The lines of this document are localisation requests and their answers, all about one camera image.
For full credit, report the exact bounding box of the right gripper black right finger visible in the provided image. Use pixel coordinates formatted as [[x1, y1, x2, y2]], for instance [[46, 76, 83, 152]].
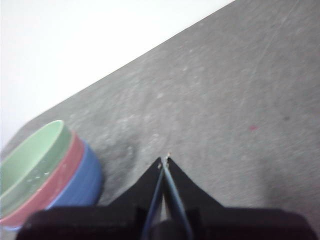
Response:
[[163, 156, 314, 240]]

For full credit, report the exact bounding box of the green ribbed bowl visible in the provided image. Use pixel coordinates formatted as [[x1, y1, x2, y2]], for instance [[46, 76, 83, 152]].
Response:
[[0, 119, 74, 219]]

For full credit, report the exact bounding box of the red ribbed bowl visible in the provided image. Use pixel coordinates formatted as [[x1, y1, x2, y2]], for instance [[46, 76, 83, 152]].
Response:
[[0, 129, 85, 227]]

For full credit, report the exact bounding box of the blue ribbed bowl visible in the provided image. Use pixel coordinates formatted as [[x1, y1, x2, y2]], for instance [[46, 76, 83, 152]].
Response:
[[4, 141, 105, 232]]

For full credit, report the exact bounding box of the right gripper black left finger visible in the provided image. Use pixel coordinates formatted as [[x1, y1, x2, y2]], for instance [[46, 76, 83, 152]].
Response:
[[16, 156, 165, 240]]

